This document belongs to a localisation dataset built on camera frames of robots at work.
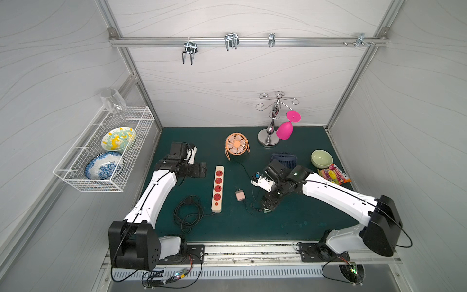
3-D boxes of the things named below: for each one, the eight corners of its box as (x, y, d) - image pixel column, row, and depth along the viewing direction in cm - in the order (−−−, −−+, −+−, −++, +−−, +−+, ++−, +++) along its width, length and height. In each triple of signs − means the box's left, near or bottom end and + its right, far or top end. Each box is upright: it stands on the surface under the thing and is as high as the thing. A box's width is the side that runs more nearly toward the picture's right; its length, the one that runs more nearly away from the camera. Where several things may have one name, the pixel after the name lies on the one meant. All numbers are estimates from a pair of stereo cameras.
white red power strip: (210, 212, 86) (210, 211, 84) (215, 167, 102) (215, 165, 101) (221, 212, 86) (221, 211, 84) (224, 167, 102) (224, 165, 101)
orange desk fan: (227, 160, 105) (226, 148, 97) (224, 147, 112) (223, 134, 103) (249, 156, 107) (250, 144, 99) (245, 143, 114) (246, 131, 105)
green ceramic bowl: (310, 171, 102) (314, 165, 97) (306, 156, 109) (309, 149, 104) (331, 171, 102) (336, 165, 97) (325, 156, 109) (329, 149, 104)
